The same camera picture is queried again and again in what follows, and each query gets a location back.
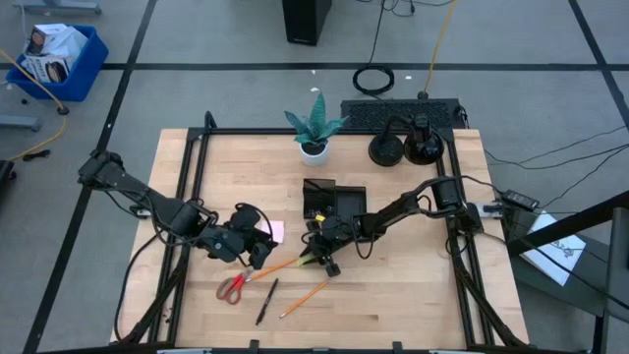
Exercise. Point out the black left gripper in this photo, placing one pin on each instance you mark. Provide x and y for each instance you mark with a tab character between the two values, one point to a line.
233	241

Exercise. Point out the orange pencil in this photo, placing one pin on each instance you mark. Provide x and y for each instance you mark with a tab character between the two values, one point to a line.
275	267
304	299

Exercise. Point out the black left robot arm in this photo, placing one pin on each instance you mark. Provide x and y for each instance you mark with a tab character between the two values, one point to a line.
147	199

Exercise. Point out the black pen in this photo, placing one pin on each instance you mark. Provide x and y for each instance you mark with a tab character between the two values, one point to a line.
266	302

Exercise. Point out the grey cart base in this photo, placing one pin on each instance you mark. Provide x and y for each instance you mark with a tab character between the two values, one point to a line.
59	6

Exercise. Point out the black computer tower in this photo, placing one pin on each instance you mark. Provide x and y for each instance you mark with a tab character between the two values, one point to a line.
305	22

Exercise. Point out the snake plant in white pot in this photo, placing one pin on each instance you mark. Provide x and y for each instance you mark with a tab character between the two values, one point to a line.
314	155

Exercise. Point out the black metal stand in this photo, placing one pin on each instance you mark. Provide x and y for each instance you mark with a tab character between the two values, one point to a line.
616	275

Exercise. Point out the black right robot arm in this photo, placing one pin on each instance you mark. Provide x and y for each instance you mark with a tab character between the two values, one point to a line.
393	211

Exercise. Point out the white paper sheet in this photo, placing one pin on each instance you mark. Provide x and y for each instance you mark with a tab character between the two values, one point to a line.
560	255

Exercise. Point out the black floor object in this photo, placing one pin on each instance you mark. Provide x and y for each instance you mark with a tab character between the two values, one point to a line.
5	172

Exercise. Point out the black power adapter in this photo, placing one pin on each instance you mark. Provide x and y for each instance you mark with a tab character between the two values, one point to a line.
521	199

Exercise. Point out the white printed carton box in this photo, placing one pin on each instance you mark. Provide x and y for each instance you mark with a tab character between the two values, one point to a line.
59	41
46	69

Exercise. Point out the blue plastic bin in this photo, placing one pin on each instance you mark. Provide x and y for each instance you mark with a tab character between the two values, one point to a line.
78	81

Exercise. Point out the pink sticky note pad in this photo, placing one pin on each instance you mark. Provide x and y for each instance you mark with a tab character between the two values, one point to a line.
279	231

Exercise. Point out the grey metal bar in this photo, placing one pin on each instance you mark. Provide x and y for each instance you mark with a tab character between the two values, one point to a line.
19	123

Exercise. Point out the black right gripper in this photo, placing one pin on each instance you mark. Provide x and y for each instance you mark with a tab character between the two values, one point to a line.
331	233

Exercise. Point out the black perforated metal box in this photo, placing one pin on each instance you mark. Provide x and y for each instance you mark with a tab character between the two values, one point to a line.
359	113

